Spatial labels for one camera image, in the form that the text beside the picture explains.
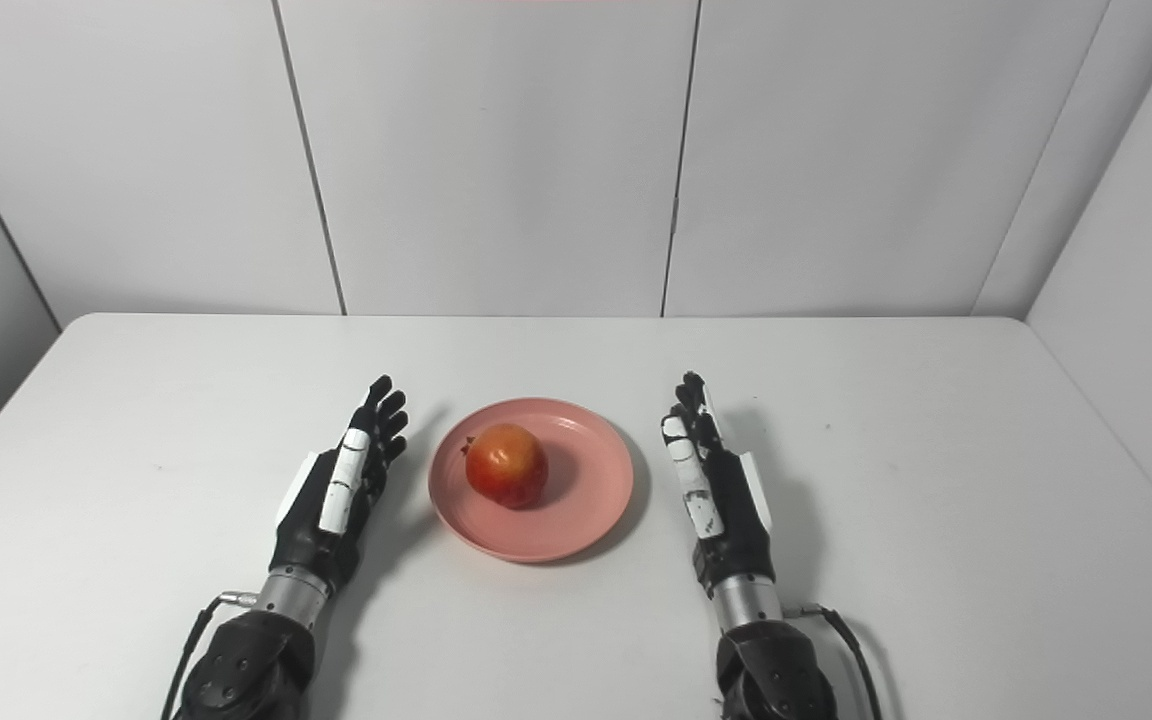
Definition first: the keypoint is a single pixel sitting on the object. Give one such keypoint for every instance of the red pomegranate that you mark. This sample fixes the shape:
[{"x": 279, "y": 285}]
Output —
[{"x": 506, "y": 465}]

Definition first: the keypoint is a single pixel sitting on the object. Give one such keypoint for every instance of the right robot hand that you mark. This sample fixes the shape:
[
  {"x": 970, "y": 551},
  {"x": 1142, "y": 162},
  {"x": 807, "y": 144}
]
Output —
[{"x": 721, "y": 500}]

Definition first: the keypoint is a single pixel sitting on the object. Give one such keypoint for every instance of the pink round plate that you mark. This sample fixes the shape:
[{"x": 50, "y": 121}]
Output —
[{"x": 586, "y": 480}]

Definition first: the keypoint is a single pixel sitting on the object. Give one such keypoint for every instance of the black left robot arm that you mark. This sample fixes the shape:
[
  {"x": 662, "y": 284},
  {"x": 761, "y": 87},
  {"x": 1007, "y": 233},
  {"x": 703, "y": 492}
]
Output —
[{"x": 256, "y": 655}]

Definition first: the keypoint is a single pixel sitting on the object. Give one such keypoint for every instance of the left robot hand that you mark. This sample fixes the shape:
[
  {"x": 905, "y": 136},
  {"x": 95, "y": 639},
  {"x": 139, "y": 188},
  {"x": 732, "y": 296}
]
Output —
[{"x": 331, "y": 510}]

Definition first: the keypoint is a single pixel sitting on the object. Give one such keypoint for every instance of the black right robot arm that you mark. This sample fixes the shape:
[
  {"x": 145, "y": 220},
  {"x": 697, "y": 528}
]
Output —
[{"x": 771, "y": 655}]

